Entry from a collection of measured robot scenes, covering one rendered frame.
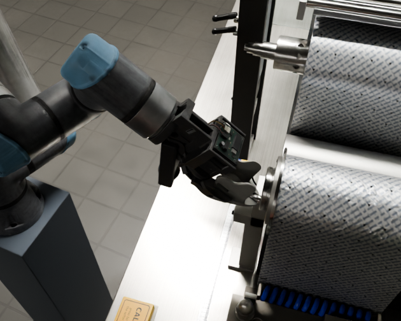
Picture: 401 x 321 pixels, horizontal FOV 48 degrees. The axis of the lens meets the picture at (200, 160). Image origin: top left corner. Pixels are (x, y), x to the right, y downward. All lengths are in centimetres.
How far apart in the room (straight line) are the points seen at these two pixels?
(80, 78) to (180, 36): 258
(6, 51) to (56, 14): 255
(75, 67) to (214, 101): 83
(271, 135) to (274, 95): 17
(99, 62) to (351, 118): 47
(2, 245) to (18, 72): 42
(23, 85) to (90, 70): 44
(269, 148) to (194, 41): 193
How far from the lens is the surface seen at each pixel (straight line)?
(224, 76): 148
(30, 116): 67
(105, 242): 216
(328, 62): 80
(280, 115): 137
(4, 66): 101
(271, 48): 86
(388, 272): 81
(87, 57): 60
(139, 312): 101
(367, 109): 85
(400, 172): 87
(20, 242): 118
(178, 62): 296
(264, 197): 73
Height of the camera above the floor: 187
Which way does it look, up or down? 51 degrees down
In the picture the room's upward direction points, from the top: straight up
